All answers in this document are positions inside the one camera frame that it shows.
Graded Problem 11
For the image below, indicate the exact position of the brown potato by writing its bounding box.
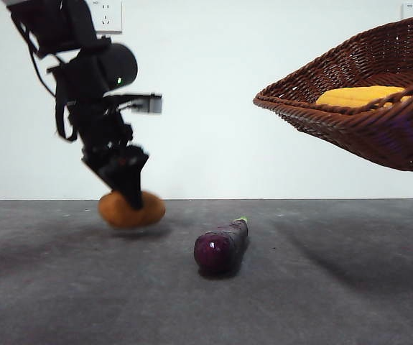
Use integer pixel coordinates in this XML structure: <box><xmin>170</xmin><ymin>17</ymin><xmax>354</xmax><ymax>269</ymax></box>
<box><xmin>98</xmin><ymin>190</ymin><xmax>167</xmax><ymax>229</ymax></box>

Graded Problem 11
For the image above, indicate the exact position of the purple eggplant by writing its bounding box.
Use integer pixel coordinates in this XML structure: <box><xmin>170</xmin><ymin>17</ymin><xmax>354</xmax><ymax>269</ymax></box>
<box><xmin>194</xmin><ymin>216</ymin><xmax>250</xmax><ymax>276</ymax></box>

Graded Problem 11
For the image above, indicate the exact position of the yellow corn cob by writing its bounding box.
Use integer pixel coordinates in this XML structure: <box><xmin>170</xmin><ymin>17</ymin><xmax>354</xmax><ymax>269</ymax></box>
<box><xmin>315</xmin><ymin>85</ymin><xmax>413</xmax><ymax>109</ymax></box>

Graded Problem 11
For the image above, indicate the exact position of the brown wicker basket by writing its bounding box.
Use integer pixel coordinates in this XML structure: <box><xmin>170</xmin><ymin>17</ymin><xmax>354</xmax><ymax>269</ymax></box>
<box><xmin>252</xmin><ymin>10</ymin><xmax>413</xmax><ymax>173</ymax></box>

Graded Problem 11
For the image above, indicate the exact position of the pale grey camera box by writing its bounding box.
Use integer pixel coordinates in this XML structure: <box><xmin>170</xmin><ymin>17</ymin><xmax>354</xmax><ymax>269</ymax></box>
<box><xmin>119</xmin><ymin>92</ymin><xmax>164</xmax><ymax>116</ymax></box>

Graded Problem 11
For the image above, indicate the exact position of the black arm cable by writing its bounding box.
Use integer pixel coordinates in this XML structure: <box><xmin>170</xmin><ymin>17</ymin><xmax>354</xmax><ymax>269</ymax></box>
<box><xmin>53</xmin><ymin>96</ymin><xmax>80</xmax><ymax>143</ymax></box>

